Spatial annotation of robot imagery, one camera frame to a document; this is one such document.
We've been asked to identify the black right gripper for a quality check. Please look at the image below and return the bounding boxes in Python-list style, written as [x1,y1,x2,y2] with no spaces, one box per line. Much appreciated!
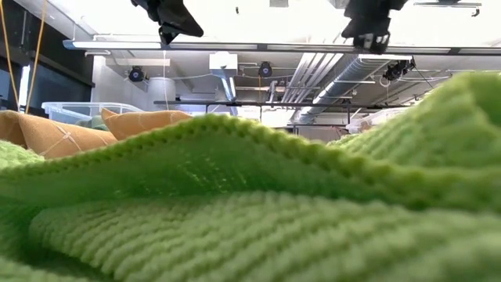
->
[341,0,408,55]

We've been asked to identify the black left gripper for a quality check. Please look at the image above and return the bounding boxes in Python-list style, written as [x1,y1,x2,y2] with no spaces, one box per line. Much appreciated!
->
[131,0,204,45]

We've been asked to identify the pale green towel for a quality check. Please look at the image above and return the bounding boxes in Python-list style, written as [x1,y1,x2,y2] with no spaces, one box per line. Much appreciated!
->
[76,115,110,132]

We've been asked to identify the light orange checked towel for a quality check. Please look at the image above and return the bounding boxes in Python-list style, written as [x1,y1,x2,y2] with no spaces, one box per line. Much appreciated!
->
[0,107,193,160]

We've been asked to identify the bright green knitted towel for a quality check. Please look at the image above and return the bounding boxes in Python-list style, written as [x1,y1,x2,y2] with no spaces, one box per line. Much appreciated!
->
[0,72,501,282]

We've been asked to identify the black hanging ceiling device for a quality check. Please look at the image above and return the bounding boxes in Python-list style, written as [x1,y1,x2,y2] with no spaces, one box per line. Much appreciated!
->
[382,58,416,81]

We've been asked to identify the white ceiling box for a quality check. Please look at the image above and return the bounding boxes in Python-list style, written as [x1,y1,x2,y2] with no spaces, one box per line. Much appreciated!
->
[208,50,239,71]

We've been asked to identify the white round column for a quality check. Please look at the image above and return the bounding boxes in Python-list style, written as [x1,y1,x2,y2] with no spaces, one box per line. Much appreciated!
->
[146,77,177,118]

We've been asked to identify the white ceiling pipes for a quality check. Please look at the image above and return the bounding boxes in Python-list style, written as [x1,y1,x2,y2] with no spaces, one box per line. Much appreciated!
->
[281,52,345,103]

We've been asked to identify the long ceiling light bar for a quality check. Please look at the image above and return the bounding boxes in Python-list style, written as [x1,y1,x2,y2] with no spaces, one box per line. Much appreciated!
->
[62,38,501,56]

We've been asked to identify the silver ventilation duct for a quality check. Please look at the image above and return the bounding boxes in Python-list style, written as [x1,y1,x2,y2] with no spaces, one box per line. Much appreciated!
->
[291,54,414,125]

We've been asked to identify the black overhead shelf rail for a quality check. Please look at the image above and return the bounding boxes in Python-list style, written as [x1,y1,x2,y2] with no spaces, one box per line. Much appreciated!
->
[153,99,414,109]

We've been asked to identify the yellow hanging cable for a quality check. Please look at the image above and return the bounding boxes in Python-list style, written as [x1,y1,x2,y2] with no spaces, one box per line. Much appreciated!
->
[0,0,20,110]
[25,0,49,114]

